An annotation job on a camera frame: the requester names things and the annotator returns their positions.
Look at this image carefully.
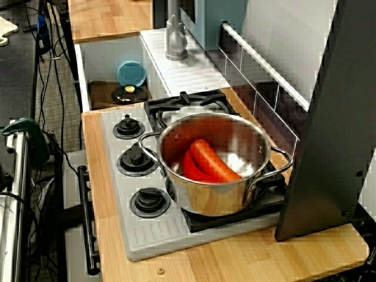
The stainless steel pot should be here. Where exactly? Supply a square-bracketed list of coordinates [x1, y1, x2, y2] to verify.
[137, 113, 294, 217]

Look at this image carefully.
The black stove knob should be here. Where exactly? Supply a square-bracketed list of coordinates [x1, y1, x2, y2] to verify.
[116, 143, 159, 177]
[130, 187, 171, 219]
[112, 114, 146, 140]

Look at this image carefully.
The grey stove plate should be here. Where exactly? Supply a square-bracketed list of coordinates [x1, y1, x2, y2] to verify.
[98, 99, 283, 262]

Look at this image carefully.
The red orange toy sausage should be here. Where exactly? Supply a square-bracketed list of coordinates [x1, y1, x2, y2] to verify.
[182, 139, 243, 183]

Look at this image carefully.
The black burner grate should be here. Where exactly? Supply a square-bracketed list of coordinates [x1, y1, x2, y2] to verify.
[143, 89, 287, 233]

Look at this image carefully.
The white toy sink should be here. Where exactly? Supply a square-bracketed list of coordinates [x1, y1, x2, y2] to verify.
[74, 28, 231, 113]

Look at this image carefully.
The dark round lid yellow knob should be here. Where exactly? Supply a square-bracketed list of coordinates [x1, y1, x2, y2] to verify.
[110, 85, 149, 104]

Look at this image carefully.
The dark tile backsplash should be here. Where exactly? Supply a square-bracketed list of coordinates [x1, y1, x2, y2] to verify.
[219, 22, 312, 153]

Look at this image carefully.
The teal round plate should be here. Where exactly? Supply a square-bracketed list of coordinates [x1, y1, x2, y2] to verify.
[117, 61, 147, 88]

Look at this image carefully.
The grey toy faucet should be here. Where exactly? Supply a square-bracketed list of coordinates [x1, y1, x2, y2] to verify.
[164, 0, 189, 62]

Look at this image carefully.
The brown board in sink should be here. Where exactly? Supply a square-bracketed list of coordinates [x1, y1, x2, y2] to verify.
[89, 80, 152, 110]

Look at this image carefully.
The teal plastic bin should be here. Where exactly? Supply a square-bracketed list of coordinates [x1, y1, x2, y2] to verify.
[179, 0, 249, 51]

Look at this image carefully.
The wooden countertop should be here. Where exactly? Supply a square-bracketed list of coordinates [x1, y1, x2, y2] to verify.
[81, 88, 370, 282]

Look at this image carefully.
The white toy kitchen cabinet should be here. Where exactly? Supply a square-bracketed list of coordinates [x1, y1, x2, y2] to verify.
[61, 149, 102, 282]

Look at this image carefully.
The dark upright panel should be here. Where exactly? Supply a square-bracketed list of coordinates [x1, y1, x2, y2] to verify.
[274, 0, 376, 241]

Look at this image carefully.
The wooden table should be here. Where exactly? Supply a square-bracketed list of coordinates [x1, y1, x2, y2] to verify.
[68, 0, 153, 43]

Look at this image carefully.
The blue plastic object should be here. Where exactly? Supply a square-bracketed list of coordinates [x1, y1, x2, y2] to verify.
[36, 14, 49, 42]

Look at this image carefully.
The white cutting board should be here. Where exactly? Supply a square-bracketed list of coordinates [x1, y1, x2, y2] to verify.
[0, 16, 19, 48]

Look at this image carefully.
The black oven door handle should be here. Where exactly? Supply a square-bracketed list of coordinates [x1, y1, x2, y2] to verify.
[76, 165, 101, 276]

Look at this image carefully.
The black cable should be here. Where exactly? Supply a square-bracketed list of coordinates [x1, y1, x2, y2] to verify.
[38, 41, 49, 124]
[46, 0, 67, 153]

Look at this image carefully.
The silver metal frame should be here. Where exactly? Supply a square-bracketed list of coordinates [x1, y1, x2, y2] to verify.
[0, 120, 30, 282]

